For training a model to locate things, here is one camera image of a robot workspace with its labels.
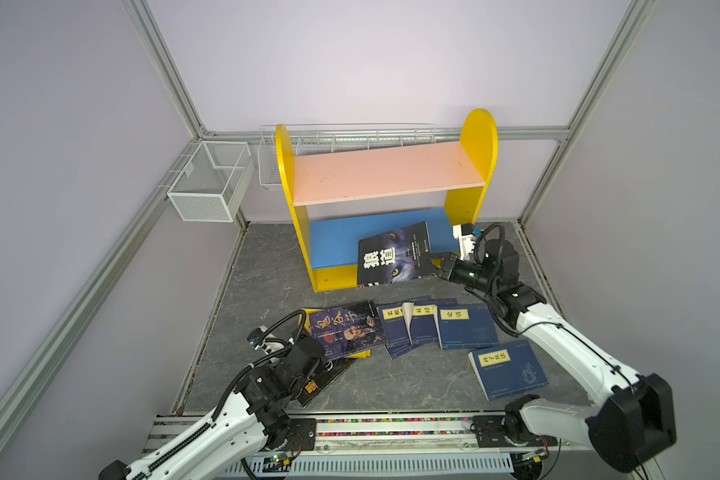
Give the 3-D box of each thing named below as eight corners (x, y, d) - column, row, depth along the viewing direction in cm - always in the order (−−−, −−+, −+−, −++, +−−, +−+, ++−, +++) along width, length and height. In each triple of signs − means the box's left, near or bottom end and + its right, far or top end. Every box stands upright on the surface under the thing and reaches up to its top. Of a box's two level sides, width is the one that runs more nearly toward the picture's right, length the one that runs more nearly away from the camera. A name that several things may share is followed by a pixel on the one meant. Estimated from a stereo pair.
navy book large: (438, 351, 89) (441, 345, 86) (432, 310, 98) (435, 303, 94) (496, 351, 89) (501, 345, 85) (485, 310, 98) (489, 303, 94)
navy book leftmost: (387, 359, 88) (387, 354, 84) (377, 312, 98) (377, 306, 94) (413, 354, 89) (415, 349, 85) (401, 308, 99) (402, 302, 95)
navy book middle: (405, 346, 90) (406, 340, 86) (402, 307, 98) (403, 300, 95) (439, 346, 90) (442, 340, 86) (433, 307, 98) (436, 300, 95)
